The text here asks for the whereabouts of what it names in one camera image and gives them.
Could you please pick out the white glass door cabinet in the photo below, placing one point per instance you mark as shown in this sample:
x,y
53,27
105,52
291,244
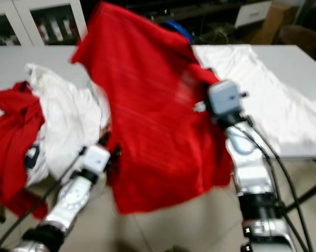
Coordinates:
x,y
21,10

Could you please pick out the large white garment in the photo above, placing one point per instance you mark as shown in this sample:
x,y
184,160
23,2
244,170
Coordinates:
x,y
273,94

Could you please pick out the small white drawer front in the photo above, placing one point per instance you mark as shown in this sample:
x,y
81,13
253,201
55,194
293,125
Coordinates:
x,y
252,14

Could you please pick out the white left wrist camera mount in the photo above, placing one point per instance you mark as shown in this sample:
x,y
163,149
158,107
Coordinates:
x,y
96,159

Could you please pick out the white table black legs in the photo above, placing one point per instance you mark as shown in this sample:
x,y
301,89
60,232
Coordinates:
x,y
10,65

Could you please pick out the white shirt green patch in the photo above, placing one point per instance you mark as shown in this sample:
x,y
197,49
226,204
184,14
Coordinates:
x,y
68,121

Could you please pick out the crumpled red shirt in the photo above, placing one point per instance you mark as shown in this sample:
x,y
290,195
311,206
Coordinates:
x,y
16,142

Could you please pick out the brown round stool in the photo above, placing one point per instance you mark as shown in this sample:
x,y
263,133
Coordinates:
x,y
302,38

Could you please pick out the brown cardboard box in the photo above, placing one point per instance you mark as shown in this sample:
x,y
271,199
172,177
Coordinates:
x,y
278,21

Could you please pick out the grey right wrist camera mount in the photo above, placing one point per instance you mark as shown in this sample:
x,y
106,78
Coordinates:
x,y
225,98

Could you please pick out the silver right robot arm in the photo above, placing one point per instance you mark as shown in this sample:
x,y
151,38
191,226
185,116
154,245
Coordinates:
x,y
252,178

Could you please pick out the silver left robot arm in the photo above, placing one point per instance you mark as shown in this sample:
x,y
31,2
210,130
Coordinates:
x,y
73,205

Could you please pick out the red polo shirt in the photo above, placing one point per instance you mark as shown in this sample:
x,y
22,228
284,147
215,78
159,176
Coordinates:
x,y
152,131

